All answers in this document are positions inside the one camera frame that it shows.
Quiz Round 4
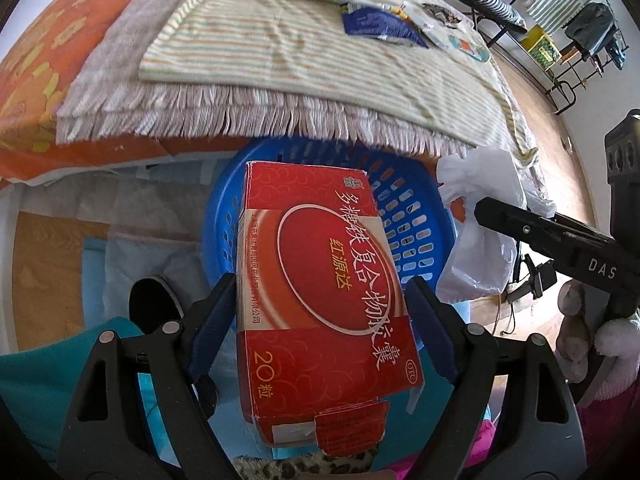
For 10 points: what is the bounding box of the yellow crate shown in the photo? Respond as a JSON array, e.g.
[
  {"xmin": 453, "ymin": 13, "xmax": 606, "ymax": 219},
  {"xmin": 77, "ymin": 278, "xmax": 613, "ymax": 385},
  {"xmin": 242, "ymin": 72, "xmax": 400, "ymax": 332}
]
[{"xmin": 520, "ymin": 25, "xmax": 561, "ymax": 70}]

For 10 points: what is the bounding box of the orange floral bedsheet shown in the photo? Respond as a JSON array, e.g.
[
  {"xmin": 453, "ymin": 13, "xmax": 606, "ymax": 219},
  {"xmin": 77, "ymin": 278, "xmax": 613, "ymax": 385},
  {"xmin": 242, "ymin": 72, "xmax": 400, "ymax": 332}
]
[{"xmin": 1, "ymin": 0, "xmax": 246, "ymax": 184}]

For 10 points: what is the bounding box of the dark hanging jacket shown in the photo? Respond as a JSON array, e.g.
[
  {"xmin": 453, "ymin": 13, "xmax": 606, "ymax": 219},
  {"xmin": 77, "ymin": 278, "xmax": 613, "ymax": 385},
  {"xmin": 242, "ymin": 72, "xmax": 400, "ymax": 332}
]
[{"xmin": 565, "ymin": 2, "xmax": 626, "ymax": 70}]

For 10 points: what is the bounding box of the blue plastic basket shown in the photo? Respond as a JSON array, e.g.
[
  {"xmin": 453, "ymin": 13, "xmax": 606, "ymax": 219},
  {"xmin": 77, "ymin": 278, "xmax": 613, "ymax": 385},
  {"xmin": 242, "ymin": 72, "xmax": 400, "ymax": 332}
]
[{"xmin": 200, "ymin": 135, "xmax": 459, "ymax": 351}]

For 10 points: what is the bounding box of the white printed label sachet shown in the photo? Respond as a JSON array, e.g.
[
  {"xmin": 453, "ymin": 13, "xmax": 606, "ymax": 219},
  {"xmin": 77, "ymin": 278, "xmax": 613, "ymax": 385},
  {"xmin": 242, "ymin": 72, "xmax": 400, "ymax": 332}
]
[{"xmin": 404, "ymin": 2, "xmax": 451, "ymax": 50}]

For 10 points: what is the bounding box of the yellow colourful candy wrapper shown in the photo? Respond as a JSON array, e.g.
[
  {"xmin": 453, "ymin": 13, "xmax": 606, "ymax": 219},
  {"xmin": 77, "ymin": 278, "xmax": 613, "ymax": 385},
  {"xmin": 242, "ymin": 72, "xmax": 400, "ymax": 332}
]
[{"xmin": 386, "ymin": 6, "xmax": 408, "ymax": 20}]

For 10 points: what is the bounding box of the blue foil pouch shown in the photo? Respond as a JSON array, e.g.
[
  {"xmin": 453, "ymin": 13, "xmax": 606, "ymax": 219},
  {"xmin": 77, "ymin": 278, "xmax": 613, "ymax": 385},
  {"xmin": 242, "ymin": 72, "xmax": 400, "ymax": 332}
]
[{"xmin": 340, "ymin": 3, "xmax": 427, "ymax": 48}]

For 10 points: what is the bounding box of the black clothes rack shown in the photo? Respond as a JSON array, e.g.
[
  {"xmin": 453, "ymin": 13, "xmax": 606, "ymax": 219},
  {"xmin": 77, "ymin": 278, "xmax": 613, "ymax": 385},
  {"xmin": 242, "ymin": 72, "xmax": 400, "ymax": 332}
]
[{"xmin": 512, "ymin": 0, "xmax": 629, "ymax": 116}]

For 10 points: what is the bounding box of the red medicine box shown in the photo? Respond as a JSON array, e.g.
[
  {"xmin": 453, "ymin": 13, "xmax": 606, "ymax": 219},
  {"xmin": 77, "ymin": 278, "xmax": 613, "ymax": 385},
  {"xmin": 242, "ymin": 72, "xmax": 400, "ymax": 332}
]
[{"xmin": 235, "ymin": 162, "xmax": 423, "ymax": 456}]

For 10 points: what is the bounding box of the striped yellow towel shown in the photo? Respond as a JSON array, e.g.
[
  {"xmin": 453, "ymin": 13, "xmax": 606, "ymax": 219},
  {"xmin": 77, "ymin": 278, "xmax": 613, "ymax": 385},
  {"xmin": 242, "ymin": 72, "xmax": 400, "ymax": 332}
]
[{"xmin": 139, "ymin": 0, "xmax": 537, "ymax": 165}]

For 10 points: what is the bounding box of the brown snickers wrapper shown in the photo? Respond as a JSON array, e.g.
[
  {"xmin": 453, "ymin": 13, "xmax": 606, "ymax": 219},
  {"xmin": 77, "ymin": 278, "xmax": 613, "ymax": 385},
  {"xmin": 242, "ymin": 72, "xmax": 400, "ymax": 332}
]
[{"xmin": 422, "ymin": 3, "xmax": 462, "ymax": 29}]

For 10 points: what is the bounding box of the white plastic bag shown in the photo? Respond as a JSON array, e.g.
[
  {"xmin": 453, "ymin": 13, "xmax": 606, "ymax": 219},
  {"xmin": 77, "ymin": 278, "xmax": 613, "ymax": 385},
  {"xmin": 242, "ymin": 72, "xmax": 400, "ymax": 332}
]
[{"xmin": 436, "ymin": 146, "xmax": 556, "ymax": 302}]

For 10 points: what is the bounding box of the light blue snack wrapper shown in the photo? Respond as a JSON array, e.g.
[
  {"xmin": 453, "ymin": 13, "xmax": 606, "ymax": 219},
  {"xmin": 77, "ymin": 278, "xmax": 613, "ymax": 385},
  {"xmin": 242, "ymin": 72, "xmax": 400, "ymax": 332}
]
[{"xmin": 448, "ymin": 35, "xmax": 490, "ymax": 63}]

